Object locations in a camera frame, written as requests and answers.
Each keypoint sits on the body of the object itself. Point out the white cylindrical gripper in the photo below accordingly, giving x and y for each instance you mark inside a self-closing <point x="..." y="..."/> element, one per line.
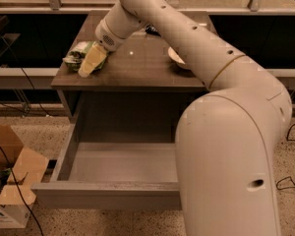
<point x="107" y="37"/>

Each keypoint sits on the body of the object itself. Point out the green jalapeno chip bag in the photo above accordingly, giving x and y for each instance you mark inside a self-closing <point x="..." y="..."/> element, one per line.
<point x="76" y="55"/>

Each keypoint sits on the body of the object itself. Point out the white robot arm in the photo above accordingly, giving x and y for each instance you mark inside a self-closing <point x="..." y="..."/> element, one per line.
<point x="224" y="139"/>

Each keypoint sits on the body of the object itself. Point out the open grey top drawer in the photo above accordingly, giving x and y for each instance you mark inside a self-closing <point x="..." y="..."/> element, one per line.
<point x="119" y="154"/>

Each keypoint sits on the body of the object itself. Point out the dark blue snack bar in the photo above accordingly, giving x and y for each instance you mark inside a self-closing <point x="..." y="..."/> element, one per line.
<point x="150" y="29"/>

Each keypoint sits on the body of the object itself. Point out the white paper bowl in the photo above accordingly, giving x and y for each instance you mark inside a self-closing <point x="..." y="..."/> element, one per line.
<point x="175" y="57"/>

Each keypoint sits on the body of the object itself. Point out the open cardboard box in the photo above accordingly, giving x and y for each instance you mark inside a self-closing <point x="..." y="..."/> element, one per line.
<point x="20" y="167"/>

